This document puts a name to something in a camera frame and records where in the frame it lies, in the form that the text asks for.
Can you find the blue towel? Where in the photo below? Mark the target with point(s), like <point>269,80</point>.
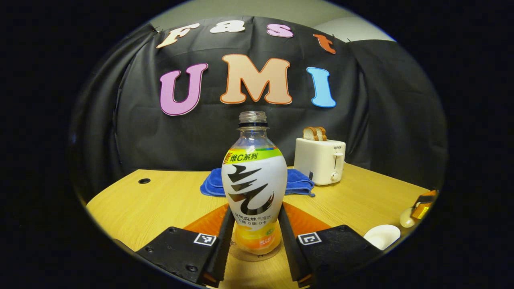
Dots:
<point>213,184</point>

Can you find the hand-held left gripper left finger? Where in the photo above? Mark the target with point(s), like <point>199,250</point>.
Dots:
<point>225,249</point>

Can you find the white toaster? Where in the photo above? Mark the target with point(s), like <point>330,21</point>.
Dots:
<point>317,160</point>

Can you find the round wooden coaster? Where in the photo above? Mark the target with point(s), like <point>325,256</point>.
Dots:
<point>241,257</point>

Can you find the toast bread slice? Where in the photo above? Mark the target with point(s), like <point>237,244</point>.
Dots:
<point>309,133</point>
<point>322,133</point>

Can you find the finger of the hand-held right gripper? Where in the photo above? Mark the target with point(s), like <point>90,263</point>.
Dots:
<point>425,202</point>

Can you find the black backdrop cloth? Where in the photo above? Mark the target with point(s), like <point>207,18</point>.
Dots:
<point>132,132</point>

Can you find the cream teacup lid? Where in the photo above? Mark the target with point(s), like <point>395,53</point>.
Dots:
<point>406,218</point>

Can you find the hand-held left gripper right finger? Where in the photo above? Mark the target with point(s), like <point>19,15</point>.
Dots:
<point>290,249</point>

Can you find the white labelled water bottle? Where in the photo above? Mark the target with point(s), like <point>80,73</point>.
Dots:
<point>254,180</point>

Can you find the cream ceramic teacup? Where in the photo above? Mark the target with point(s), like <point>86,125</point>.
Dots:
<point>381,237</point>

